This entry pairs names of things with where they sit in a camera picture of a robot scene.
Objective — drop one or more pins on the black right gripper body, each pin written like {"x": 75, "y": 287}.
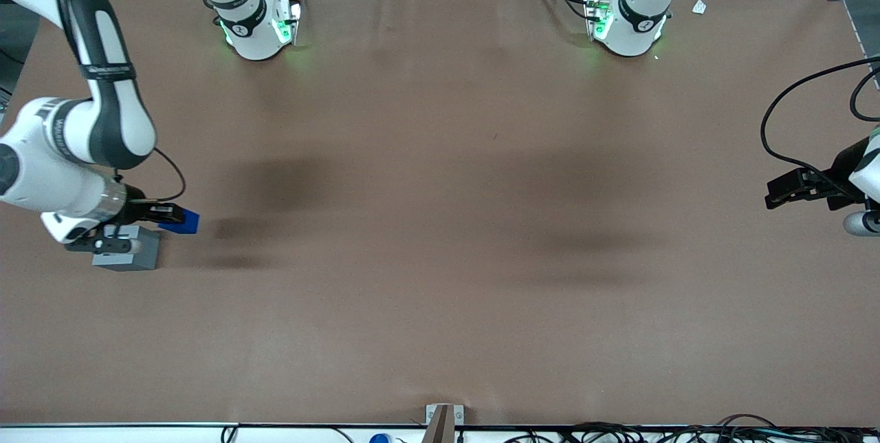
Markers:
{"x": 136, "y": 209}

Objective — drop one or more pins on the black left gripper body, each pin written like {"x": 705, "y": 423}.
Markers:
{"x": 841, "y": 175}

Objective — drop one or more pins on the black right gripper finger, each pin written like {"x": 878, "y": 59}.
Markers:
{"x": 158, "y": 219}
{"x": 161, "y": 206}

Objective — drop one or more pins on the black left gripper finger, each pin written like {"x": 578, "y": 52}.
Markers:
{"x": 790, "y": 183}
{"x": 790, "y": 199}

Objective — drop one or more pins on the blue plastic part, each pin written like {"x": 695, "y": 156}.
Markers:
{"x": 187, "y": 224}

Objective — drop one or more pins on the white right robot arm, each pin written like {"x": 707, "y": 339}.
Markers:
{"x": 110, "y": 120}

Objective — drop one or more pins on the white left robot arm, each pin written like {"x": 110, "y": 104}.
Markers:
{"x": 636, "y": 16}

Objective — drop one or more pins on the gray square base block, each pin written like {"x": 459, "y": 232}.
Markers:
{"x": 134, "y": 261}

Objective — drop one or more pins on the white paper scrap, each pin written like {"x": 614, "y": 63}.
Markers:
{"x": 699, "y": 7}

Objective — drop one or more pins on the brown table mat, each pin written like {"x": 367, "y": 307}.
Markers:
{"x": 440, "y": 257}

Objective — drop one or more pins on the blue round cap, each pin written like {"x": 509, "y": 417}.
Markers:
{"x": 379, "y": 439}

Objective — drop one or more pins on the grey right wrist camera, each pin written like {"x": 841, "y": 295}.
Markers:
{"x": 110, "y": 245}

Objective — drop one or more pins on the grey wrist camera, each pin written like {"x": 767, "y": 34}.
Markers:
{"x": 110, "y": 245}
{"x": 861, "y": 223}

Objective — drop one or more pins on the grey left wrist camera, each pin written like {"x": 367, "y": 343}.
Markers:
{"x": 861, "y": 223}

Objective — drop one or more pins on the metal bracket with brown post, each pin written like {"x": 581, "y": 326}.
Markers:
{"x": 443, "y": 422}

